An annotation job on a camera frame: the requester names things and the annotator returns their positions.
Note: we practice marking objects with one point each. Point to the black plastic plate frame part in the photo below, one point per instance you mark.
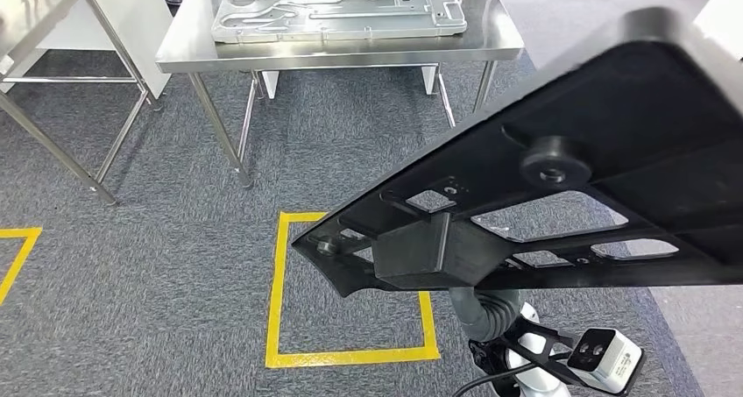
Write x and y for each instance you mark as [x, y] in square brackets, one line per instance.
[609, 121]

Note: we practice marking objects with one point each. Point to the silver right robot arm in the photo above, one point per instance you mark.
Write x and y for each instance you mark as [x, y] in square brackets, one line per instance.
[484, 316]

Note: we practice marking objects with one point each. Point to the steel workbench table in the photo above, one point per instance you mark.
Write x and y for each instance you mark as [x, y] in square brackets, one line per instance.
[348, 52]

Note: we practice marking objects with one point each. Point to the machined aluminium fixture plate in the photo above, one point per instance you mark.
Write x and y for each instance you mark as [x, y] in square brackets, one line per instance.
[348, 23]

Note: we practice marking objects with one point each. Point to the white partition panel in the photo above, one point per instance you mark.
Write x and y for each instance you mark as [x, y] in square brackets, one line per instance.
[725, 17]
[133, 23]

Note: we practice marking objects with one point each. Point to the yellow floor tape square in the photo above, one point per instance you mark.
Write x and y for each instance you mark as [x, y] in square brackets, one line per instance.
[23, 232]

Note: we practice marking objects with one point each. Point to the steel side table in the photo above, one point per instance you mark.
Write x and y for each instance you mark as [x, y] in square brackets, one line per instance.
[29, 17]

